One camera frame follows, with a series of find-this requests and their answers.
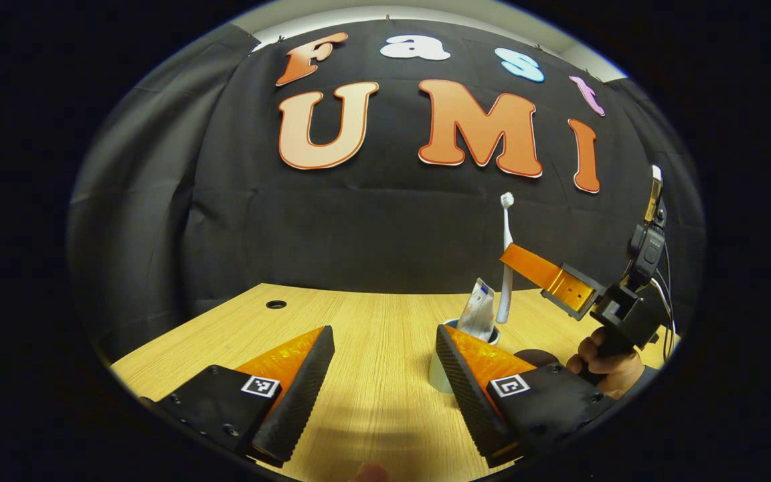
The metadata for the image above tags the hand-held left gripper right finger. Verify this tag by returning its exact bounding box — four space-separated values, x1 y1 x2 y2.
434 324 618 469

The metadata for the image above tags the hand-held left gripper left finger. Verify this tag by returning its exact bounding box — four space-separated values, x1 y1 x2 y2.
139 325 337 469

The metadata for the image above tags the white toothbrush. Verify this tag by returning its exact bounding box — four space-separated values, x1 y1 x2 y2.
495 191 516 325

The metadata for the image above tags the pale green cup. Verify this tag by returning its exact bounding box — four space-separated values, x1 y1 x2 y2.
427 318 502 394

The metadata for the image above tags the white toothpaste tube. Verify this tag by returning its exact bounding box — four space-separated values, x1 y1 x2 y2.
456 277 496 343

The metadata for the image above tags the round dark brown coaster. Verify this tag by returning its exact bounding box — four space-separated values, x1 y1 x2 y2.
513 348 565 368

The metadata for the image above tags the wooden desktop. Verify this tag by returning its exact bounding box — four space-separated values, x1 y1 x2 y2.
109 282 669 482

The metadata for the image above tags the black backdrop cloth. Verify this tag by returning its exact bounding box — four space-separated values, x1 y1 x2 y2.
66 19 707 366

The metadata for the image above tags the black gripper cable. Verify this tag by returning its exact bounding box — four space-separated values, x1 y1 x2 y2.
650 234 679 366

